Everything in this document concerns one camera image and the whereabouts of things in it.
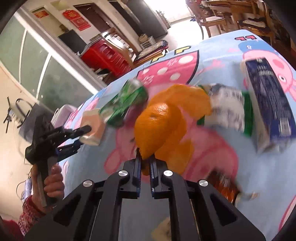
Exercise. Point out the white tissue pack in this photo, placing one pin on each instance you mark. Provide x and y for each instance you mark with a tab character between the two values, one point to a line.
231	108

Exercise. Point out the wooden dining chair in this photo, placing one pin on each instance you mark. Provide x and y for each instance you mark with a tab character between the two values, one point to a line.
207	21
261	24

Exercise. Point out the blue milk carton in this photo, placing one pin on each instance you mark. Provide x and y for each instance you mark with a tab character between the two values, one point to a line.
273	117

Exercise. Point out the dark grey refrigerator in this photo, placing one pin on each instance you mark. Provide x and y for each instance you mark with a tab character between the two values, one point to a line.
150	23

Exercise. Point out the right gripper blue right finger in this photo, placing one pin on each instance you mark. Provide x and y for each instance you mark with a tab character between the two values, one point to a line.
153	174

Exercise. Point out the red wall calendar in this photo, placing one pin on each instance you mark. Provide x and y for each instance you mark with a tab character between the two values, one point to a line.
75	18

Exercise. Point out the orange snack wrapper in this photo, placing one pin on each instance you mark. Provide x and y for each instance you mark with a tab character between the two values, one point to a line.
229	189

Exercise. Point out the green crushed can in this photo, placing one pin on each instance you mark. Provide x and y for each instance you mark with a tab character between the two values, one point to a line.
131	94

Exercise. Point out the orange peel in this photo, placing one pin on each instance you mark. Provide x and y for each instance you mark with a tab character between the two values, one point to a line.
161	127

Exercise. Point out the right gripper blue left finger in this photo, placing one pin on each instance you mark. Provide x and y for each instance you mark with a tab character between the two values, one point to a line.
137	173

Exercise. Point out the wooden dining table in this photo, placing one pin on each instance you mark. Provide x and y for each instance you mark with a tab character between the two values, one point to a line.
238	9

